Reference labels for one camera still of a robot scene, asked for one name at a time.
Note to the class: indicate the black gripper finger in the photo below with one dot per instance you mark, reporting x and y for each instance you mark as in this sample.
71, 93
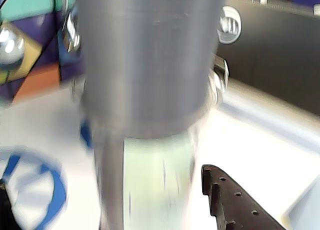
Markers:
4, 205
232, 205

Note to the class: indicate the black Dell monitor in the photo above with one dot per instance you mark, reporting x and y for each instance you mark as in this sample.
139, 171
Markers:
275, 64

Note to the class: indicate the toy metal ladle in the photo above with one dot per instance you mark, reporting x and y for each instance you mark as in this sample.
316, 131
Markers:
10, 47

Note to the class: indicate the toy metal hanging utensil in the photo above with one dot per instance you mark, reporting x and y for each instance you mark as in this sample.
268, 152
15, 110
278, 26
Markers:
72, 32

